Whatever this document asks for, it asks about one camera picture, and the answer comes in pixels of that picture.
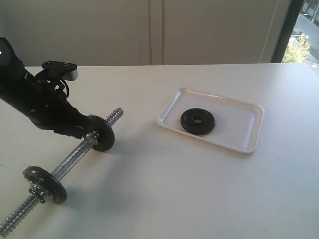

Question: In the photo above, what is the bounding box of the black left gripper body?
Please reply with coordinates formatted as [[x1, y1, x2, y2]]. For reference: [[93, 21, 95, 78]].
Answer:
[[15, 72, 80, 135]]

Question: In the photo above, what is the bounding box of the chrome threaded dumbbell bar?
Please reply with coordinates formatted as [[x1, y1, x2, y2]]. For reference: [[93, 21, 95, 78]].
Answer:
[[0, 108, 124, 237]]

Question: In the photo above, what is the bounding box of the black weight plate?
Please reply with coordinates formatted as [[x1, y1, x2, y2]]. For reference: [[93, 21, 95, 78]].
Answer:
[[180, 108, 215, 135], [87, 115, 115, 152], [22, 166, 67, 204]]

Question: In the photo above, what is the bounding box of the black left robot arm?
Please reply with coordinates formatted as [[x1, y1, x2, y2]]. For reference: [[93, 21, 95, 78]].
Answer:
[[0, 37, 92, 139]]

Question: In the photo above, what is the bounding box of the chrome spinlock collar nut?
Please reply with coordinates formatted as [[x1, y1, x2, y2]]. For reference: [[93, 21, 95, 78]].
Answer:
[[29, 184, 50, 204]]

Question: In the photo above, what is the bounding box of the white plastic tray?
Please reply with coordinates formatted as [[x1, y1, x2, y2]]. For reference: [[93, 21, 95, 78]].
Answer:
[[157, 88, 264, 154]]

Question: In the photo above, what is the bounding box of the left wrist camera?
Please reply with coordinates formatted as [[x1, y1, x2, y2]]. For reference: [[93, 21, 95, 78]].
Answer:
[[35, 60, 78, 81]]

